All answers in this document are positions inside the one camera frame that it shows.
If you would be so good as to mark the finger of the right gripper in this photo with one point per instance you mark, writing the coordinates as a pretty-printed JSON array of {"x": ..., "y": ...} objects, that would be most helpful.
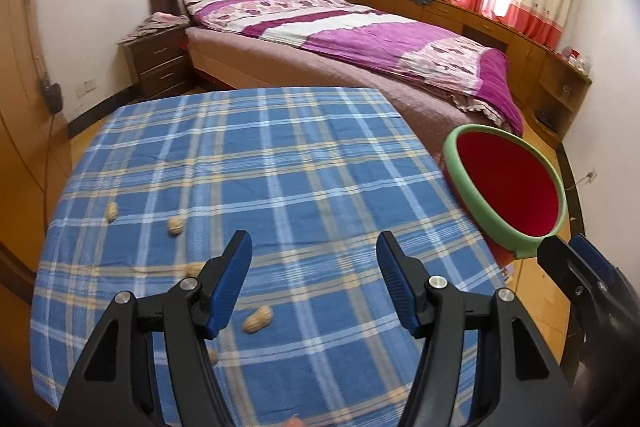
[{"x": 578, "y": 268}]

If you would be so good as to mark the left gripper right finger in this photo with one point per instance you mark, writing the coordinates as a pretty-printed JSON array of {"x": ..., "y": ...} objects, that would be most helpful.
[{"x": 404, "y": 280}]

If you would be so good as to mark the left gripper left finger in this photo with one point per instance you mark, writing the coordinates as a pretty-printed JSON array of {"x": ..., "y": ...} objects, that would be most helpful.
[{"x": 224, "y": 278}]

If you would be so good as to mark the red bucket green rim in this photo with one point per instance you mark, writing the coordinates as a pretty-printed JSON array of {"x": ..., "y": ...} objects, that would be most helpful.
[{"x": 511, "y": 191}]

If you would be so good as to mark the peanut shell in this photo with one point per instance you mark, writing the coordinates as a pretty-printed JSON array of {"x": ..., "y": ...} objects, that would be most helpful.
[
  {"x": 258, "y": 320},
  {"x": 111, "y": 211},
  {"x": 175, "y": 225}
]

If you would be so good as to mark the blue plaid tablecloth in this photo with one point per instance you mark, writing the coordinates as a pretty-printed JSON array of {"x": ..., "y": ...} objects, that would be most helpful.
[{"x": 313, "y": 175}]

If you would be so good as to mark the long wooden cabinet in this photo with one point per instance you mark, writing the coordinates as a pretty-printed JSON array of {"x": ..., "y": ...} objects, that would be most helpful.
[{"x": 548, "y": 90}]

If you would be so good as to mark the bottles on cabinet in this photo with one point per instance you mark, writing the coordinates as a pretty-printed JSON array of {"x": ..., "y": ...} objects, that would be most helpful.
[{"x": 578, "y": 61}]

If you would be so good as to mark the purple floral quilt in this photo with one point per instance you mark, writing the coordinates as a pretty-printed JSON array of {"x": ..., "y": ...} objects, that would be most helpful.
[{"x": 472, "y": 76}]

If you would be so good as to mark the dark wooden bed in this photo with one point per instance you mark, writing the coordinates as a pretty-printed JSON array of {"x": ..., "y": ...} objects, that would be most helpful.
[{"x": 246, "y": 63}]

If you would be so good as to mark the dark wooden nightstand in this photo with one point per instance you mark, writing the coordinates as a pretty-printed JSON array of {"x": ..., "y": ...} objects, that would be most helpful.
[{"x": 159, "y": 64}]

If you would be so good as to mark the wooden wardrobe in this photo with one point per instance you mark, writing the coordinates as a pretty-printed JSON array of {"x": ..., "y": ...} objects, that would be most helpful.
[{"x": 35, "y": 148}]

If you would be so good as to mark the pink cloth on nightstand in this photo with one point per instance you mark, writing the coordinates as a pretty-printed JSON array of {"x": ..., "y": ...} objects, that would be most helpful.
[{"x": 157, "y": 22}]

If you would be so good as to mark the wall power socket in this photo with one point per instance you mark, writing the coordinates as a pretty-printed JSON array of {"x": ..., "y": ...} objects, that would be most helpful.
[{"x": 84, "y": 87}]

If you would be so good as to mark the black plug with cable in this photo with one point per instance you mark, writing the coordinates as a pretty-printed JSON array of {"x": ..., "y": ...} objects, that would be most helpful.
[{"x": 52, "y": 96}]

